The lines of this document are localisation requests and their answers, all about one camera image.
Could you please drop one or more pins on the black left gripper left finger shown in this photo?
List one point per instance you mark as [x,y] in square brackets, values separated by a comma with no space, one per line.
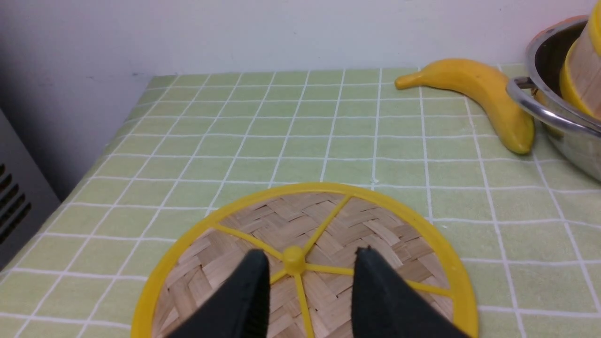
[238,309]

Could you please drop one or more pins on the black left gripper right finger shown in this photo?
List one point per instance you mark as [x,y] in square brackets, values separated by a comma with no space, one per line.
[385,306]

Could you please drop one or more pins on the yellow woven bamboo steamer lid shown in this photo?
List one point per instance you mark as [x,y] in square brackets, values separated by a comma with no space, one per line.
[310,233]

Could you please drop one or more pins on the yellow rimmed bamboo steamer basket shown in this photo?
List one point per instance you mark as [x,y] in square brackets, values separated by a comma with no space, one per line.
[580,77]

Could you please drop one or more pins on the stainless steel pot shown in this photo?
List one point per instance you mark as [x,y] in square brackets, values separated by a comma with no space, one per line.
[574,134]

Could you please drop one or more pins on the green checkered tablecloth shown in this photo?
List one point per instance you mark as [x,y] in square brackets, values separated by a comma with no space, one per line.
[526,227]

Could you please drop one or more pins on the yellow banana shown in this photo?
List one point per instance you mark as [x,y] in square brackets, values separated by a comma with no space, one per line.
[486,85]

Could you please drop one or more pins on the grey vented appliance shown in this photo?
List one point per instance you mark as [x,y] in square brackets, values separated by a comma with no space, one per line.
[26,198]

